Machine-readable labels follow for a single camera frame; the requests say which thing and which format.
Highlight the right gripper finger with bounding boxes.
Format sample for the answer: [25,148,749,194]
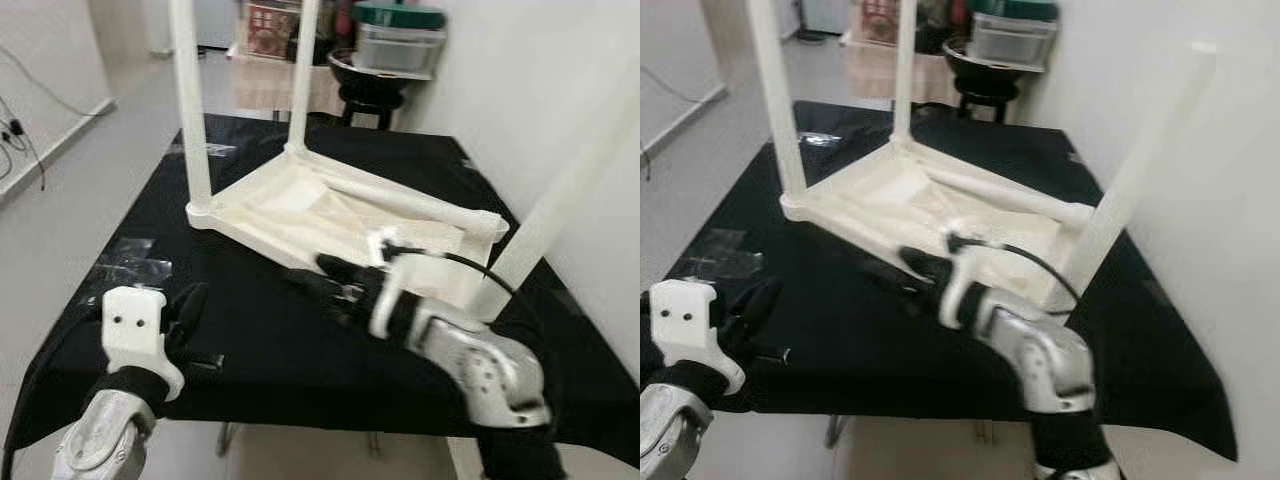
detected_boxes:
[285,268,353,306]
[898,246,958,286]
[314,252,376,289]
[878,266,939,301]

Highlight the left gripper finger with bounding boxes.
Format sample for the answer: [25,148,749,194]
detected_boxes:
[740,274,785,343]
[160,290,193,344]
[176,281,212,348]
[721,285,758,339]

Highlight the black tablecloth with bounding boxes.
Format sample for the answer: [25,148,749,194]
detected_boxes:
[5,113,641,469]
[660,100,1239,463]

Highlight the white plastic table top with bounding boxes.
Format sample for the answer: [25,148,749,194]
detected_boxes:
[780,135,1096,306]
[185,143,511,311]

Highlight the clear container green lid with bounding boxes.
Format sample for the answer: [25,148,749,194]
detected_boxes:
[968,0,1059,71]
[352,3,448,81]

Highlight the red print box orange lid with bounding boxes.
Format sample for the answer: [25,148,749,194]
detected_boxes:
[858,0,901,46]
[245,0,301,59]

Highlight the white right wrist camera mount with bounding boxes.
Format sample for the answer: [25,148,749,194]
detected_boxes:
[365,228,413,336]
[940,222,991,331]

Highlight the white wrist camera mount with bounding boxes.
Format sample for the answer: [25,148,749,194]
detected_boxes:
[940,222,991,331]
[365,228,413,336]
[102,285,186,401]
[650,278,746,396]

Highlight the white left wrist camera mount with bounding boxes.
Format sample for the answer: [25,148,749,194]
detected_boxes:
[102,285,186,401]
[650,278,746,396]

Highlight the black wall cable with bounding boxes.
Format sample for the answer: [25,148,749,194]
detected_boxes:
[640,65,726,181]
[0,45,116,191]

